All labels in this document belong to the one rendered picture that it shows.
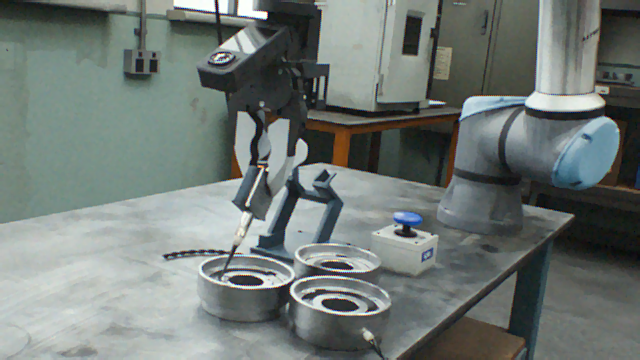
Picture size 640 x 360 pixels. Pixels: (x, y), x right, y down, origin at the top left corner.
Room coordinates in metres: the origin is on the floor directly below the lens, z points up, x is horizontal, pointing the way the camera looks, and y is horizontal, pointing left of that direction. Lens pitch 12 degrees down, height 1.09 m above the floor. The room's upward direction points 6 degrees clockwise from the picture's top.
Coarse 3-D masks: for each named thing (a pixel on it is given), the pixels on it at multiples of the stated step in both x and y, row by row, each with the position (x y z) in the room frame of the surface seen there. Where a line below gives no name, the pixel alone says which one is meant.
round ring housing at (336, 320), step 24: (312, 288) 0.71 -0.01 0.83; (336, 288) 0.72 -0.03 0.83; (360, 288) 0.72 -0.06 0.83; (288, 312) 0.67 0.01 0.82; (312, 312) 0.63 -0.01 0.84; (336, 312) 0.62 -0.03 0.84; (360, 312) 0.66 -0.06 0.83; (384, 312) 0.64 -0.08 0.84; (312, 336) 0.63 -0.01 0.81; (336, 336) 0.62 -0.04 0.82; (360, 336) 0.62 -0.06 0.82
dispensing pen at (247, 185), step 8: (248, 168) 0.75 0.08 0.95; (256, 168) 0.75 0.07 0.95; (248, 176) 0.74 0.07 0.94; (256, 176) 0.74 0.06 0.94; (248, 184) 0.74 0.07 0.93; (240, 192) 0.73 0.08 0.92; (248, 192) 0.73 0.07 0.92; (232, 200) 0.73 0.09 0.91; (240, 200) 0.73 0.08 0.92; (240, 208) 0.74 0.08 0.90; (248, 208) 0.73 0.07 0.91; (248, 216) 0.73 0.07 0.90; (256, 216) 0.74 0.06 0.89; (240, 224) 0.73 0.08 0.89; (248, 224) 0.73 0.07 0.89; (240, 232) 0.72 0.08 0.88; (240, 240) 0.72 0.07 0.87; (232, 248) 0.71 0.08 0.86; (232, 256) 0.71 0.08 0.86; (224, 272) 0.70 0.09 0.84
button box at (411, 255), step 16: (384, 240) 0.89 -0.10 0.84; (400, 240) 0.88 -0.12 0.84; (416, 240) 0.89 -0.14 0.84; (432, 240) 0.91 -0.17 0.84; (384, 256) 0.89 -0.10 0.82; (400, 256) 0.88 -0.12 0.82; (416, 256) 0.87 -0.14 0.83; (432, 256) 0.92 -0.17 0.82; (400, 272) 0.88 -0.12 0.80; (416, 272) 0.87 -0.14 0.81
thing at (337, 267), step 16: (304, 256) 0.82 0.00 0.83; (320, 256) 0.83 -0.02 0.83; (336, 256) 0.84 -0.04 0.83; (352, 256) 0.84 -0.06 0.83; (368, 256) 0.83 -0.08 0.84; (304, 272) 0.76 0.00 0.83; (320, 272) 0.75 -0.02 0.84; (336, 272) 0.74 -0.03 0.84; (352, 272) 0.75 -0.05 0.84; (368, 272) 0.76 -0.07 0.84
